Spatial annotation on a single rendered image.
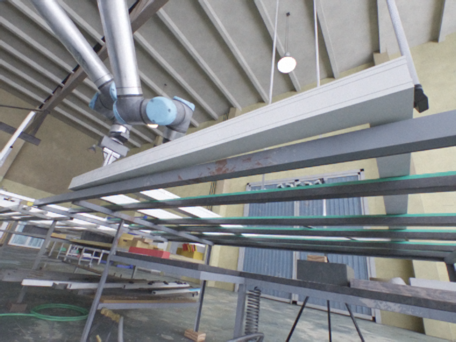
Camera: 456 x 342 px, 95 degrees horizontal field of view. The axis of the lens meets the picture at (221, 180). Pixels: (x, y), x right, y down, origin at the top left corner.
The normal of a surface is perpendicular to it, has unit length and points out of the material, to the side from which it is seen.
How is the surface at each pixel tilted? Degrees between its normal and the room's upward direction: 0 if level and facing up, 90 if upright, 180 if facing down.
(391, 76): 90
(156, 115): 128
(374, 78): 90
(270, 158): 90
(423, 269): 90
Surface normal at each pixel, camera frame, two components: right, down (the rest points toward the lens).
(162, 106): -0.17, 0.25
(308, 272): -0.57, -0.40
